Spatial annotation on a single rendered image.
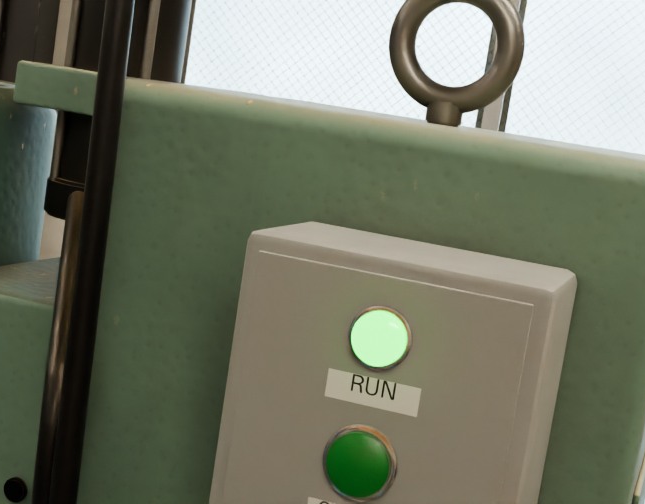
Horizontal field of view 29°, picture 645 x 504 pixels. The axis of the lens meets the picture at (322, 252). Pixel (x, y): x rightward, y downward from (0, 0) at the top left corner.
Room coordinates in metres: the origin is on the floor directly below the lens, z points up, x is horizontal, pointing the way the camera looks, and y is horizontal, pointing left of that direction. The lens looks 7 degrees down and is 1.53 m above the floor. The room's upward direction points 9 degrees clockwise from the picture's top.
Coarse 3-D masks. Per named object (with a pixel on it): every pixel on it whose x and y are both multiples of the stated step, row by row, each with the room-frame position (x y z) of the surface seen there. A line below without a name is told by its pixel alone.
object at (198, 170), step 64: (128, 128) 0.47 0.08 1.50; (192, 128) 0.47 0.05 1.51; (256, 128) 0.46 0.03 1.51; (320, 128) 0.45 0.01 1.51; (384, 128) 0.45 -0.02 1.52; (448, 128) 0.46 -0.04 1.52; (128, 192) 0.47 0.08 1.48; (192, 192) 0.47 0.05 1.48; (256, 192) 0.46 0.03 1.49; (320, 192) 0.45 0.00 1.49; (384, 192) 0.44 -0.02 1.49; (448, 192) 0.44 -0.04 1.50; (512, 192) 0.43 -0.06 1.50; (576, 192) 0.43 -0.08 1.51; (640, 192) 0.42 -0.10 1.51; (128, 256) 0.47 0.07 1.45; (192, 256) 0.47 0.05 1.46; (512, 256) 0.43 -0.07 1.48; (576, 256) 0.42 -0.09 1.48; (640, 256) 0.42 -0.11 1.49; (128, 320) 0.47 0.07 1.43; (192, 320) 0.46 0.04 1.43; (576, 320) 0.42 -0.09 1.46; (640, 320) 0.42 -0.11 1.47; (128, 384) 0.47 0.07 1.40; (192, 384) 0.46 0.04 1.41; (576, 384) 0.42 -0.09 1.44; (640, 384) 0.42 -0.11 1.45; (128, 448) 0.47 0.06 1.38; (192, 448) 0.46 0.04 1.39; (576, 448) 0.42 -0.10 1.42; (640, 448) 0.42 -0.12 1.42
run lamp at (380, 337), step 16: (368, 320) 0.37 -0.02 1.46; (384, 320) 0.37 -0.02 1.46; (400, 320) 0.38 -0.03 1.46; (352, 336) 0.38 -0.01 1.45; (368, 336) 0.37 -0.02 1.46; (384, 336) 0.37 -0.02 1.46; (400, 336) 0.37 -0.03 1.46; (352, 352) 0.38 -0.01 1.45; (368, 352) 0.37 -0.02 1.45; (384, 352) 0.37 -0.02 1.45; (400, 352) 0.37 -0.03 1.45; (384, 368) 0.38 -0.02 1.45
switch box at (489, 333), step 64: (256, 256) 0.39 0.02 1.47; (320, 256) 0.39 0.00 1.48; (384, 256) 0.38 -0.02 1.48; (448, 256) 0.40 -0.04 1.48; (256, 320) 0.39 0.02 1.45; (320, 320) 0.39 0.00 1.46; (448, 320) 0.37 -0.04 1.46; (512, 320) 0.37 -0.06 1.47; (256, 384) 0.39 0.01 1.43; (320, 384) 0.38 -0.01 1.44; (448, 384) 0.37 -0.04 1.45; (512, 384) 0.37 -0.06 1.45; (256, 448) 0.39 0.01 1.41; (320, 448) 0.38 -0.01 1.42; (448, 448) 0.37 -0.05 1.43; (512, 448) 0.37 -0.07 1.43
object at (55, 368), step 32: (128, 0) 0.44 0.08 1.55; (128, 32) 0.44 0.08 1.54; (96, 96) 0.44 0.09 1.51; (96, 128) 0.44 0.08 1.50; (96, 160) 0.44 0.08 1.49; (96, 192) 0.44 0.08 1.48; (96, 224) 0.44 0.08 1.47; (64, 256) 0.53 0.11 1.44; (96, 256) 0.44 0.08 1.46; (64, 288) 0.51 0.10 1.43; (96, 288) 0.44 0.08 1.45; (64, 320) 0.49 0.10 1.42; (96, 320) 0.44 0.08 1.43; (64, 352) 0.47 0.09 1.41; (64, 384) 0.43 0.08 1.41; (64, 416) 0.43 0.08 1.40; (64, 448) 0.43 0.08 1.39; (64, 480) 0.43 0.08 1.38
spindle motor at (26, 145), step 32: (0, 96) 0.59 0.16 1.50; (0, 128) 0.59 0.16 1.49; (32, 128) 0.61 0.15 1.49; (0, 160) 0.59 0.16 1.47; (32, 160) 0.62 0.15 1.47; (0, 192) 0.60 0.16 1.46; (32, 192) 0.62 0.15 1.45; (0, 224) 0.60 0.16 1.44; (32, 224) 0.63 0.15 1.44; (0, 256) 0.60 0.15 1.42; (32, 256) 0.63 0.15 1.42
